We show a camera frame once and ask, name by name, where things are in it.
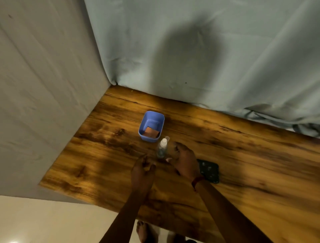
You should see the person's right hand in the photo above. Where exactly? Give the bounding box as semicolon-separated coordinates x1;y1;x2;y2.
166;142;202;184

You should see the person's left hand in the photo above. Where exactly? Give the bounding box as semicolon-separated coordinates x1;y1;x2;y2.
131;154;157;194

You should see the person's right forearm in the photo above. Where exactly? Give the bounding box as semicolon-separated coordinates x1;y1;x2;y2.
195;179;273;243

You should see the person's left forearm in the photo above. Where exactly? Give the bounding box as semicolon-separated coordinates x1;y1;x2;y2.
99;189;150;243

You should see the clear spray bottle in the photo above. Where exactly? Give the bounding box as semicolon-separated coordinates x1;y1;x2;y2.
157;138;168;159

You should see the red wrist band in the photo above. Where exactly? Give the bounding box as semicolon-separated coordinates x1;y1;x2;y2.
191;176;205;189

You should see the blue plastic container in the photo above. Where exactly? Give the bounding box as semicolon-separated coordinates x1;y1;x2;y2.
138;111;165;143

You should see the black smartphone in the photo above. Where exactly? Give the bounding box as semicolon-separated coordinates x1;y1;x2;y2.
197;159;220;184

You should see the person's foot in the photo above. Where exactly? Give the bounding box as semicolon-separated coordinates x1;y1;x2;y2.
136;221;153;243

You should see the light blue fabric sheet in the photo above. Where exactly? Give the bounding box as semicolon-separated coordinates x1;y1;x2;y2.
84;0;320;139

